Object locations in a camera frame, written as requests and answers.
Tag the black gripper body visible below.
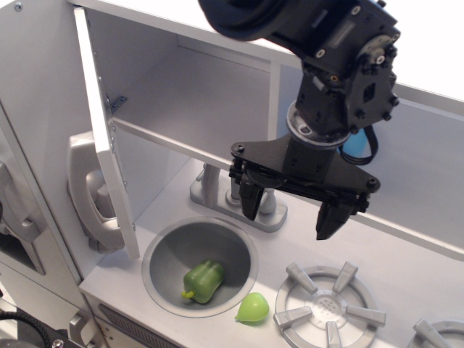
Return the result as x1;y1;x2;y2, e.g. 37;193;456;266
229;134;381;213

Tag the green toy bell pepper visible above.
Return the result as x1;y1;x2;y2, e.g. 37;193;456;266
181;259;225;304

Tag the grey stove burner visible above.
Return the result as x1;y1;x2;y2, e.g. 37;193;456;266
408;319;463;347
273;262;386;347

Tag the light green toy pear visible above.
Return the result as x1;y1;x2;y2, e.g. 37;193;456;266
235;292;270;323

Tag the grey toy phone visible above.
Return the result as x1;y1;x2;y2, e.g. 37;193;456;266
67;131;125;254

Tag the grey oven handle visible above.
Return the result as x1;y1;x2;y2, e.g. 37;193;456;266
69;314;94;347

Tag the blue plastic bowl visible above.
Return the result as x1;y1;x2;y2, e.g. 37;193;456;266
343;130;368;157

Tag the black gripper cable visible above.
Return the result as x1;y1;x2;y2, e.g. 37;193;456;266
340;125;379;166

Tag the white toy kitchen cabinet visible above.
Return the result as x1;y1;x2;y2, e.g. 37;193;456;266
1;1;463;347

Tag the grey fridge door handle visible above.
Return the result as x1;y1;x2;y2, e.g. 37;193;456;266
1;162;40;243

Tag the grey metal sink bowl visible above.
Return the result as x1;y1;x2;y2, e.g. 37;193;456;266
142;217;258;318

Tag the grey toy faucet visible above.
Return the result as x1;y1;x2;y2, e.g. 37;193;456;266
190;163;288;233

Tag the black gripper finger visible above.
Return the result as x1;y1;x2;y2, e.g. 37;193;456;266
316;202;351;240
239;177;265;220

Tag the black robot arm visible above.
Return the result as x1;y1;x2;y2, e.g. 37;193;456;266
200;1;400;240

